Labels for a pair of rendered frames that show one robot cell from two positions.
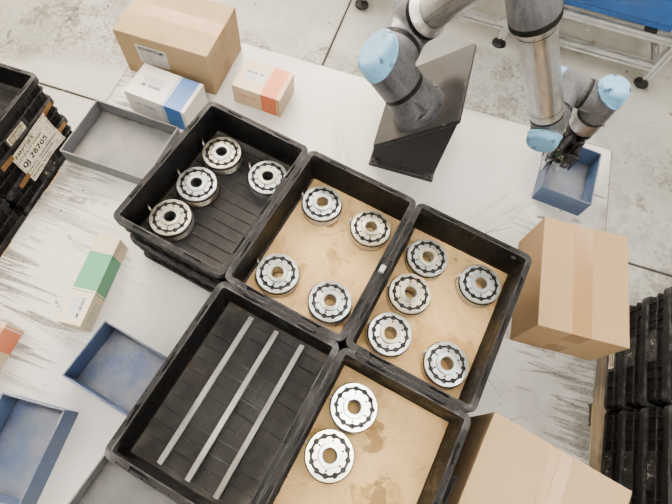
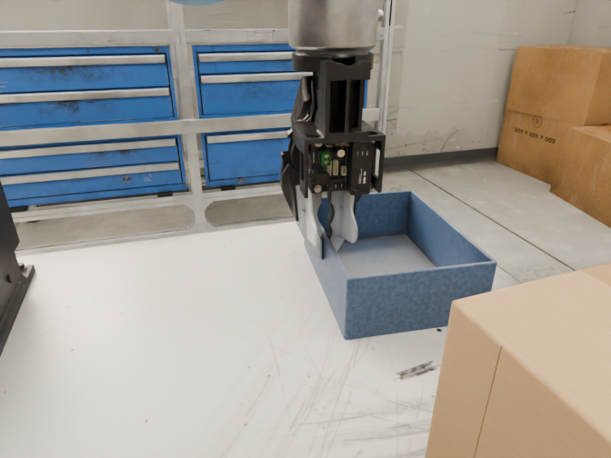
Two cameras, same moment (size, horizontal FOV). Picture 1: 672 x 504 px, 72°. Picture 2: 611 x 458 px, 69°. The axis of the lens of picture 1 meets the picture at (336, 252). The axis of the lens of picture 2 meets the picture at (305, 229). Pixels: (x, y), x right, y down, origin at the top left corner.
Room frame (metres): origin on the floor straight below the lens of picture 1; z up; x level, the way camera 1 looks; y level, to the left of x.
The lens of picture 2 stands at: (0.53, -0.39, 0.98)
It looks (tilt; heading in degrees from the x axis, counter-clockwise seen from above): 26 degrees down; 335
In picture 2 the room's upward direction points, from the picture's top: straight up
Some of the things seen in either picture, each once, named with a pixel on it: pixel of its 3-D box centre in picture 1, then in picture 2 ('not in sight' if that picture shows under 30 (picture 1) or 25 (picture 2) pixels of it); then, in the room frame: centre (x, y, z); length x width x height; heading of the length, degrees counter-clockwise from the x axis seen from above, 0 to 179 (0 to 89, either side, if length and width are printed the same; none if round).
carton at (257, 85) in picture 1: (264, 87); not in sight; (1.03, 0.32, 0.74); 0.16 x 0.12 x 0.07; 79
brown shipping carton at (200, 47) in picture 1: (181, 39); not in sight; (1.13, 0.60, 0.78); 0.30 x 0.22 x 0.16; 82
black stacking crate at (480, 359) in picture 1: (436, 306); not in sight; (0.36, -0.25, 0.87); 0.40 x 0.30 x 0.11; 161
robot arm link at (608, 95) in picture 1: (603, 100); not in sight; (0.89, -0.58, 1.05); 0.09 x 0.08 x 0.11; 73
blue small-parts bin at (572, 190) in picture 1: (566, 175); (384, 252); (0.89, -0.66, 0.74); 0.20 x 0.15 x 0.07; 166
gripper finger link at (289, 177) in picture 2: not in sight; (304, 178); (0.91, -0.57, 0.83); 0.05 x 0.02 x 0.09; 76
